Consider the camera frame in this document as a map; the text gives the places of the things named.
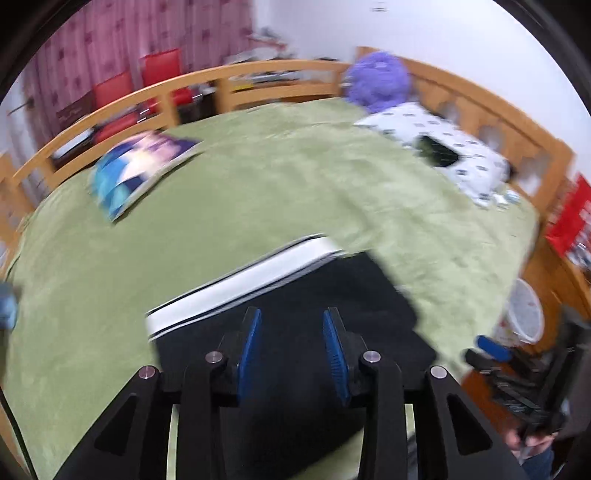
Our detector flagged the white flower print pillow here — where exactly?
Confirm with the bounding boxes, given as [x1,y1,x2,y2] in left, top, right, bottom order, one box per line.
[355,102,511,208]

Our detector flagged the purple plush toy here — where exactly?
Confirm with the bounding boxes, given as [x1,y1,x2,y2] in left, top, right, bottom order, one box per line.
[344,51,411,114]

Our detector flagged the white plastic basin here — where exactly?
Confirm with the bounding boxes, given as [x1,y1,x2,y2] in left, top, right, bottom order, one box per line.
[505,278,546,344]

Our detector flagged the red striped curtain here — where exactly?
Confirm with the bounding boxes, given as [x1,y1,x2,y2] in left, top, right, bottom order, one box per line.
[18,0,257,139]

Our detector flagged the red chair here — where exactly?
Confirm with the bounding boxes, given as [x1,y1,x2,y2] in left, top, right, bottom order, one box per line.
[92,71,140,144]
[141,48,195,109]

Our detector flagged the light blue blanket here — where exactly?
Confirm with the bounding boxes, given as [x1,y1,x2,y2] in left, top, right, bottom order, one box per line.
[0,281,19,330]

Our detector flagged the black pants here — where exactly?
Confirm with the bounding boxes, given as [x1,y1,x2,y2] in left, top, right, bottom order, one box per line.
[145,234,437,480]

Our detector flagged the cluttered desk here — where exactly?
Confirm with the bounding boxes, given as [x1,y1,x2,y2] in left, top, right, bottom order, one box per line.
[222,28,345,90]

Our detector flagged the wooden bed frame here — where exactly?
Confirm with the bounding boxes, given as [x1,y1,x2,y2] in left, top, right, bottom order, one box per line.
[0,46,591,480]

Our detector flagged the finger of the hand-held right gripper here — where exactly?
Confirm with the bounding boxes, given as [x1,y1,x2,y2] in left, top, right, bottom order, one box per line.
[464,336,513,370]

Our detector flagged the red bag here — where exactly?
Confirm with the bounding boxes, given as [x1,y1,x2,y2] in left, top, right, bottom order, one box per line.
[545,173,591,271]

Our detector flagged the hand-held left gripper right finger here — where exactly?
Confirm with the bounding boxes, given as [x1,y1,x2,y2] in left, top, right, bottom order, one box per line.
[322,308,532,480]

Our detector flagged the person's leg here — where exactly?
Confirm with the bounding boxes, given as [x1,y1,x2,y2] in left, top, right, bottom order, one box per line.
[522,450,557,480]

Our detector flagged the geometric patterned pillow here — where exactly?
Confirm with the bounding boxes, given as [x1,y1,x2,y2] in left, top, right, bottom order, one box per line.
[90,130,204,222]

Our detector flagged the person's right hand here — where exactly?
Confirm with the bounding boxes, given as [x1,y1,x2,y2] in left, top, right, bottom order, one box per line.
[505,427,557,462]

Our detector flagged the green fleece blanket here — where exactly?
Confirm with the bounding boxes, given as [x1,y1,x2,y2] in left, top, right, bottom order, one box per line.
[0,99,541,480]

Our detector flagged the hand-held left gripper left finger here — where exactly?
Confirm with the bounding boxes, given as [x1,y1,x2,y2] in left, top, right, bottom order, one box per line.
[52,307,263,480]

